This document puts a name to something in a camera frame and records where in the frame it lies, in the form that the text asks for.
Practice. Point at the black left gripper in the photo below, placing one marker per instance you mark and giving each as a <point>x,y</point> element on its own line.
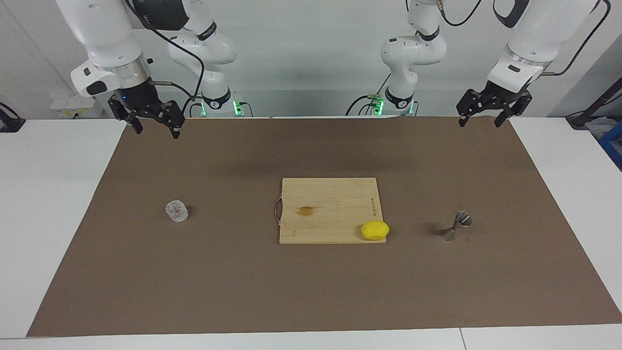
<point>503,96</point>

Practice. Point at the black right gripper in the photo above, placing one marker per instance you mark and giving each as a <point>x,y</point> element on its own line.
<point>140,98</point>

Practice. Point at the clear glass cup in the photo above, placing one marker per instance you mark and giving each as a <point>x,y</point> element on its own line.
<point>177,211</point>

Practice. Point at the steel double jigger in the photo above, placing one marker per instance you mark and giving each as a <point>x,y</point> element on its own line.
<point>461,219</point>

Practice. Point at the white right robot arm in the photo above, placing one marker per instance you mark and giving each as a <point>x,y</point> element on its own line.
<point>107,34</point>

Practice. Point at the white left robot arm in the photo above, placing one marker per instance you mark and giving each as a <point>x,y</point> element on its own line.
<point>529,34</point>

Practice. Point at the white power strip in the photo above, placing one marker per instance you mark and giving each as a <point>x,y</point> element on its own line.
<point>77,104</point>

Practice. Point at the black stand pole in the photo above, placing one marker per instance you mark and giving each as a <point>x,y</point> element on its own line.
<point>595,104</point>

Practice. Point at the clear plastic bag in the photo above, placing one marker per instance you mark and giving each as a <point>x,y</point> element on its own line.
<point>597,127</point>

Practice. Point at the yellow lemon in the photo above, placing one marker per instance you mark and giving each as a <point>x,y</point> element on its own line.
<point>374,230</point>

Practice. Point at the brown paper table mat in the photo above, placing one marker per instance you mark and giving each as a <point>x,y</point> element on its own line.
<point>194,282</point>

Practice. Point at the bamboo cutting board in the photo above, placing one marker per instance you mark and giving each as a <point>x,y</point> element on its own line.
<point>330,199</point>

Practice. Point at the black clamp mount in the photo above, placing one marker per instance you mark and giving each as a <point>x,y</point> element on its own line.
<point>9,122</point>

